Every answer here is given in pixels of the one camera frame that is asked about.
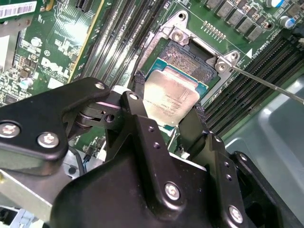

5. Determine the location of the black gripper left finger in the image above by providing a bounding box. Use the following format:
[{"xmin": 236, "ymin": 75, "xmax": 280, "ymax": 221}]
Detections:
[{"xmin": 0, "ymin": 70, "xmax": 188, "ymax": 207}]

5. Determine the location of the silver green CPU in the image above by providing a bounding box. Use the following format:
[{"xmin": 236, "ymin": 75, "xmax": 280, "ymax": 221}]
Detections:
[{"xmin": 142, "ymin": 58, "xmax": 209, "ymax": 128}]

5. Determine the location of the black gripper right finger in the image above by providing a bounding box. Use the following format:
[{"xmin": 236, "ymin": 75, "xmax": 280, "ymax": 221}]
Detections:
[{"xmin": 179, "ymin": 105, "xmax": 283, "ymax": 228}]

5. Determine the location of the thin metal locking lever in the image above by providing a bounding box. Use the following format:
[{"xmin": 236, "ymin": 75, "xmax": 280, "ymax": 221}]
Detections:
[
  {"xmin": 229, "ymin": 65, "xmax": 304, "ymax": 105},
  {"xmin": 167, "ymin": 126, "xmax": 178, "ymax": 150}
]

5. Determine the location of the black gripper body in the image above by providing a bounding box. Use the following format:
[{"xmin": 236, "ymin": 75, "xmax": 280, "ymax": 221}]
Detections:
[{"xmin": 51, "ymin": 133, "xmax": 228, "ymax": 228}]

